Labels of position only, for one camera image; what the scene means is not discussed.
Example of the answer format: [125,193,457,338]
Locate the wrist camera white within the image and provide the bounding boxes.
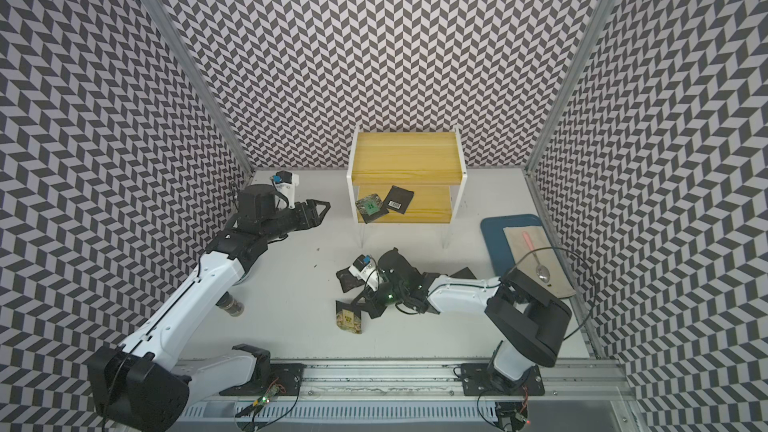
[348,255,380,291]
[270,170,300,210]

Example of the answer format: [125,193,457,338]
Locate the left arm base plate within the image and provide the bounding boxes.
[219,362,305,397]

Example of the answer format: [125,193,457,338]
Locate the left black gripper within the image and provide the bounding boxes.
[261,198,330,242]

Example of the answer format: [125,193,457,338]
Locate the green floral tea bag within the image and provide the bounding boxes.
[355,193,389,224]

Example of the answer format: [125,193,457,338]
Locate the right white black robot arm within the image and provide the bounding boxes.
[336,248,572,383]

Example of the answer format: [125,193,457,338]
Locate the pink handled metal spoon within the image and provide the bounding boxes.
[522,232,551,285]

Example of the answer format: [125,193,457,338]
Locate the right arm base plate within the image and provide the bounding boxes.
[454,362,545,397]

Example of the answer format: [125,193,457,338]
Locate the teal tray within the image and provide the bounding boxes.
[480,214,549,284]

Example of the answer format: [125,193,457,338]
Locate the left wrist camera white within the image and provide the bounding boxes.
[270,170,300,210]

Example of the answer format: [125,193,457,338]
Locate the aluminium front rail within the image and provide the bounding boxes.
[128,357,637,403]

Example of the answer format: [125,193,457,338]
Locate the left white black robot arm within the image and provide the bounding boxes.
[85,177,331,431]

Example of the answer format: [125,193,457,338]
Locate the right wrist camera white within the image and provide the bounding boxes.
[348,255,380,291]

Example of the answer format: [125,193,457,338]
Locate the dark spice jar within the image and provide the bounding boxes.
[216,292,244,317]

